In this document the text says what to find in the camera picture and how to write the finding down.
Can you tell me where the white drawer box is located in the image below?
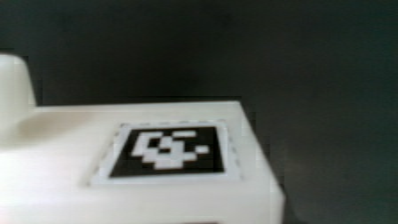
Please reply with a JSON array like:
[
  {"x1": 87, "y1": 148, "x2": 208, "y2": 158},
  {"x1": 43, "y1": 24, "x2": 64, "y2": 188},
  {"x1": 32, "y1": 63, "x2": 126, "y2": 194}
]
[{"x1": 0, "y1": 54, "x2": 285, "y2": 224}]

